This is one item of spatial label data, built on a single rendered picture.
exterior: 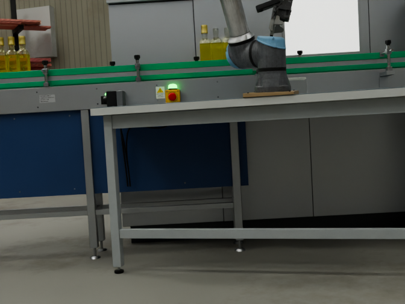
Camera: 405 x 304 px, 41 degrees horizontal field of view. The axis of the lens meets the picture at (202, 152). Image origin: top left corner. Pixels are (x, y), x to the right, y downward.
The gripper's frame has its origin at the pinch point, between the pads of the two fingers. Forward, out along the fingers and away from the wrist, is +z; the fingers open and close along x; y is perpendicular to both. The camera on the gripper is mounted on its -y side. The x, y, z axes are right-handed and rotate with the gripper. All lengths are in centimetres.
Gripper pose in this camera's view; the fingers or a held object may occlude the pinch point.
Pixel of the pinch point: (269, 35)
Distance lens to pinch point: 261.7
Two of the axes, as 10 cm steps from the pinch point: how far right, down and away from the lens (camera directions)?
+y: 9.7, 2.1, -1.6
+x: 1.5, 0.5, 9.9
